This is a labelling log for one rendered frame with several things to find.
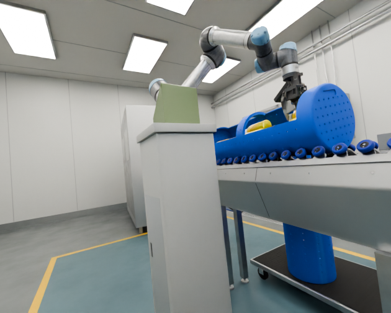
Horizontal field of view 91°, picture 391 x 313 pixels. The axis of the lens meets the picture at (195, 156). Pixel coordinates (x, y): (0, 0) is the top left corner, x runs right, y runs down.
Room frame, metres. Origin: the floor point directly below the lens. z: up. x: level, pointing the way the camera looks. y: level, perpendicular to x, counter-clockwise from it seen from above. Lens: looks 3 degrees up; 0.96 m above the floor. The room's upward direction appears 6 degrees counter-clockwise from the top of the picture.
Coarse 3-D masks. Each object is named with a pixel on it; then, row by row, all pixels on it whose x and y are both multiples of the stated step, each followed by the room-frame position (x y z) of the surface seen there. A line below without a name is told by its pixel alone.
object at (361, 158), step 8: (360, 152) 0.62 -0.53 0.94; (368, 152) 0.60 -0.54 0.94; (256, 160) 1.07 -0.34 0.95; (264, 160) 1.00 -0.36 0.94; (272, 160) 0.95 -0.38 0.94; (288, 160) 0.86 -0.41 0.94; (296, 160) 0.82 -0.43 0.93; (304, 160) 0.79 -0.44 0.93; (312, 160) 0.75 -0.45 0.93; (320, 160) 0.72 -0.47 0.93; (328, 160) 0.70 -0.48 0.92; (336, 160) 0.67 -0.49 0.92; (344, 160) 0.65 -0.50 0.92; (352, 160) 0.63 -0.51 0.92; (360, 160) 0.61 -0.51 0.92; (368, 160) 0.59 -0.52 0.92; (376, 160) 0.57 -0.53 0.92; (384, 160) 0.55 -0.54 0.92; (224, 168) 1.32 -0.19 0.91; (232, 168) 1.24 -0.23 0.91
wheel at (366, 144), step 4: (364, 140) 0.60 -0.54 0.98; (368, 140) 0.60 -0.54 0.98; (360, 144) 0.61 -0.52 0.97; (364, 144) 0.60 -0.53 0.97; (368, 144) 0.59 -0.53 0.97; (372, 144) 0.58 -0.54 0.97; (360, 148) 0.60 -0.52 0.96; (364, 148) 0.59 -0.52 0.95; (368, 148) 0.58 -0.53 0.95; (372, 148) 0.58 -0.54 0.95; (364, 152) 0.60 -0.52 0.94
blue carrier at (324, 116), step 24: (312, 96) 0.72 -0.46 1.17; (336, 96) 0.77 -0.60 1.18; (288, 120) 1.10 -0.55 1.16; (312, 120) 0.71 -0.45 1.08; (336, 120) 0.76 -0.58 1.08; (216, 144) 1.35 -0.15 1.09; (240, 144) 1.11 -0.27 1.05; (264, 144) 0.96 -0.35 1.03; (288, 144) 0.84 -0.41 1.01; (312, 144) 0.76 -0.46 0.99
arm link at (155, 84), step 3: (159, 78) 1.09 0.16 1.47; (153, 81) 1.07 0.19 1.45; (156, 81) 1.06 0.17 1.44; (159, 81) 1.05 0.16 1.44; (162, 81) 1.06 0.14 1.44; (165, 81) 1.09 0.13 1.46; (150, 84) 1.08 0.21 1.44; (153, 84) 1.05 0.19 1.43; (156, 84) 1.04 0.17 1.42; (159, 84) 1.03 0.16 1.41; (150, 87) 1.07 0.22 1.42; (153, 87) 1.05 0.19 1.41; (156, 87) 1.03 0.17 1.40; (159, 87) 1.02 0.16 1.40; (150, 90) 1.08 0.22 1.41; (153, 90) 1.04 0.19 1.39; (156, 90) 1.02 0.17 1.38; (150, 93) 1.10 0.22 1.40; (153, 93) 1.04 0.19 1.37; (153, 96) 1.05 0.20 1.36
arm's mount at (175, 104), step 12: (168, 84) 0.91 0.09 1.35; (168, 96) 0.90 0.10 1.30; (180, 96) 0.94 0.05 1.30; (192, 96) 0.98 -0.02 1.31; (156, 108) 0.96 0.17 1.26; (168, 108) 0.90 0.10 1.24; (180, 108) 0.94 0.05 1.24; (192, 108) 0.98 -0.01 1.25; (156, 120) 0.97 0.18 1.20; (168, 120) 0.90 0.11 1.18; (180, 120) 0.93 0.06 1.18; (192, 120) 0.97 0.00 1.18
